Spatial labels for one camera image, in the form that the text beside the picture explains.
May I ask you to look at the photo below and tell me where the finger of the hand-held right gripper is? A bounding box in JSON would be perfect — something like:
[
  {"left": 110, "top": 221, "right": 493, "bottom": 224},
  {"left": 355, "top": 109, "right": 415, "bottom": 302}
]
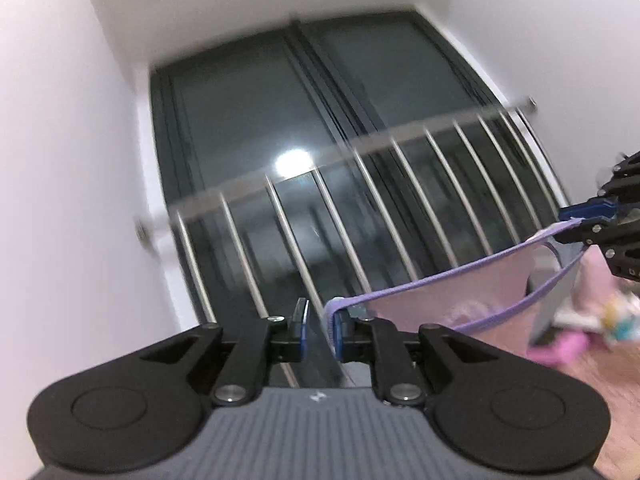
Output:
[
  {"left": 549, "top": 220, "right": 640, "bottom": 281},
  {"left": 558, "top": 149, "right": 640, "bottom": 224}
]

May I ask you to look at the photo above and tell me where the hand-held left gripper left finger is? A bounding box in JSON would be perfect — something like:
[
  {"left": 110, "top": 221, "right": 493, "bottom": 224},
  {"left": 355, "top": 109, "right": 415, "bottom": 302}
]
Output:
[{"left": 140, "top": 298, "right": 310, "bottom": 409}]

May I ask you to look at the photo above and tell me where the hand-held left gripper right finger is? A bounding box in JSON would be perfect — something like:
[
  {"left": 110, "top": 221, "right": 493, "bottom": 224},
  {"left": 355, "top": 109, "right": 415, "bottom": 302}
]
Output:
[{"left": 327, "top": 304, "right": 496, "bottom": 409}]

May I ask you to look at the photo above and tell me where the pink garment with purple trim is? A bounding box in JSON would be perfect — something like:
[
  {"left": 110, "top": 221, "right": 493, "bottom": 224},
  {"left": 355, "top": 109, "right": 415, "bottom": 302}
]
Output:
[{"left": 324, "top": 219, "right": 640, "bottom": 367}]

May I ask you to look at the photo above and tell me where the metal window railing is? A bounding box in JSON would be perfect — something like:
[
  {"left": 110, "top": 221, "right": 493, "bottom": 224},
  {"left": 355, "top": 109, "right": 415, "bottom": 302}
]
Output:
[{"left": 132, "top": 96, "right": 572, "bottom": 332}]

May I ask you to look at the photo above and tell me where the pink quilted blanket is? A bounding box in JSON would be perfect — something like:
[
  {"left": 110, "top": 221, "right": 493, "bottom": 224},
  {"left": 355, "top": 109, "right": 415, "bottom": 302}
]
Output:
[{"left": 480, "top": 247, "right": 640, "bottom": 480}]

